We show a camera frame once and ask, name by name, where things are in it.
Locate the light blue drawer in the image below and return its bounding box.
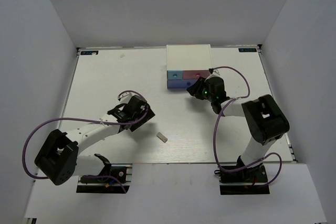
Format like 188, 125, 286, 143
167, 70, 183, 80

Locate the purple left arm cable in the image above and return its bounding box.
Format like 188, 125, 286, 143
22, 90, 149, 192

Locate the left blue label sticker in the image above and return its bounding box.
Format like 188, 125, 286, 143
80, 50, 99, 56

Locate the lavender blue drawer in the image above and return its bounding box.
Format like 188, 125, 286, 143
166, 79, 197, 89

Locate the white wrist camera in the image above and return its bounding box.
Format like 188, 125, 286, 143
117, 90, 132, 103
208, 68, 220, 79

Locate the pink drawer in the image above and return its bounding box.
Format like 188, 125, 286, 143
182, 70, 210, 80

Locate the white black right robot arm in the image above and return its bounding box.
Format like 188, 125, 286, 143
187, 76, 290, 182

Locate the blue label sticker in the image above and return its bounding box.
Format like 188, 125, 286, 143
238, 48, 257, 52
80, 50, 99, 56

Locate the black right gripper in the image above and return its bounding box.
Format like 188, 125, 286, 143
187, 76, 216, 102

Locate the white drawer cabinet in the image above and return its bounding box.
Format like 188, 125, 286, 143
166, 44, 213, 70

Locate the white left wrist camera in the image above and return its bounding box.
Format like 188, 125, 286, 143
117, 90, 132, 103

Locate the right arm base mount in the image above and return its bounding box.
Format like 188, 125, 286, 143
214, 164, 270, 195

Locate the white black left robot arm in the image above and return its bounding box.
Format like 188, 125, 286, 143
34, 95, 155, 185

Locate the grey white eraser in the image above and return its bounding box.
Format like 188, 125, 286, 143
156, 132, 168, 143

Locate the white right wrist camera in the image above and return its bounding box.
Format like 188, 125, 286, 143
208, 68, 220, 79

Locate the right blue label sticker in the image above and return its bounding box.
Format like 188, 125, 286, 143
238, 48, 257, 52

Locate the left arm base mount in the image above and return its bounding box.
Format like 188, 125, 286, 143
76, 165, 132, 194

